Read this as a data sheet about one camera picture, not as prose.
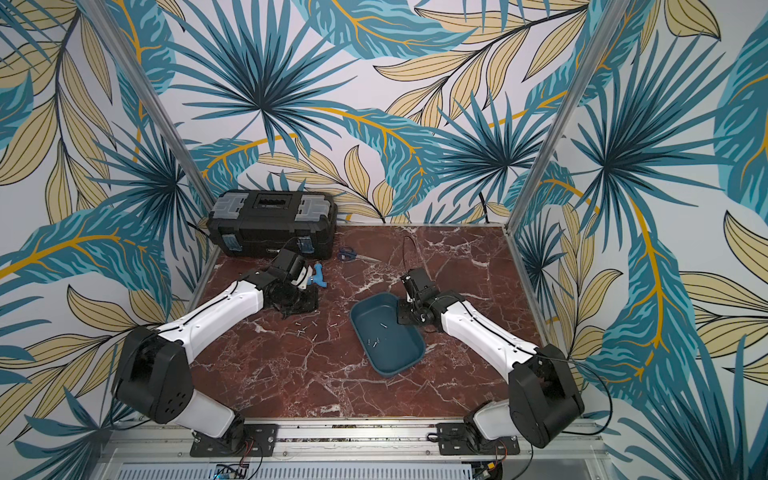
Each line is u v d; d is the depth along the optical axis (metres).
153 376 0.42
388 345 0.89
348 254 1.10
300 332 0.91
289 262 0.69
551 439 0.42
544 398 0.42
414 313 0.73
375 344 0.89
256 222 0.95
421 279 0.67
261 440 0.73
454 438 0.74
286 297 0.69
